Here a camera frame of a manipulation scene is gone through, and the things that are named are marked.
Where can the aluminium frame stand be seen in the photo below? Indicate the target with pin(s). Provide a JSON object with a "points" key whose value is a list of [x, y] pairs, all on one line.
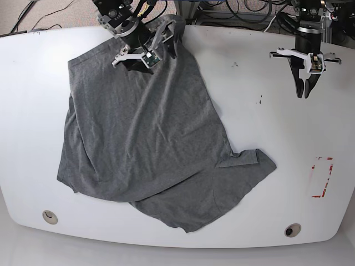
{"points": [[238, 14]]}

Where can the left table cable grommet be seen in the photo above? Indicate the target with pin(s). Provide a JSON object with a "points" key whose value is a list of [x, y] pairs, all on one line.
{"points": [[50, 217]]}

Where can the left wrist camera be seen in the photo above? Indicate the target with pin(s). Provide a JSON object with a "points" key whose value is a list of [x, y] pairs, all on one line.
{"points": [[315, 63]]}

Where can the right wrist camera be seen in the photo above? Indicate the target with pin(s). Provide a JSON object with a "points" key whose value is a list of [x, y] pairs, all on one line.
{"points": [[150, 59]]}

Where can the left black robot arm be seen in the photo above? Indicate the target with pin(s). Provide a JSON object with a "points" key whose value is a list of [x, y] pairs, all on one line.
{"points": [[307, 29]]}

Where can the grey t-shirt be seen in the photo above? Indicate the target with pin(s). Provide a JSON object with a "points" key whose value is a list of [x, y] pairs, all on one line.
{"points": [[153, 140]]}

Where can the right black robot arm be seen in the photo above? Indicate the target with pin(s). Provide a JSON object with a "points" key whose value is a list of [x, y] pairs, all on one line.
{"points": [[112, 14]]}

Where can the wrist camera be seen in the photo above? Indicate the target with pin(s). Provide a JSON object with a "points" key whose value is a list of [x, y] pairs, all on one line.
{"points": [[150, 59], [315, 63]]}

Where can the right table cable grommet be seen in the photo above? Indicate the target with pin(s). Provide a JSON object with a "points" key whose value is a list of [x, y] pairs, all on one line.
{"points": [[293, 230]]}

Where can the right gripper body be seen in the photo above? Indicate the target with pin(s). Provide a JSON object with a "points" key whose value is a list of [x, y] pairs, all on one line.
{"points": [[138, 40]]}

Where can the table cable grommet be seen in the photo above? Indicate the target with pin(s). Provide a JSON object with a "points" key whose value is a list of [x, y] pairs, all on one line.
{"points": [[50, 217], [293, 230]]}

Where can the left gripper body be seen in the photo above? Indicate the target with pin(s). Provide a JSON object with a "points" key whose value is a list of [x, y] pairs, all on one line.
{"points": [[286, 53]]}

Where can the red tape rectangle marking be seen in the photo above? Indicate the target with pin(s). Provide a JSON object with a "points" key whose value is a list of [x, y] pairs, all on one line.
{"points": [[320, 175]]}

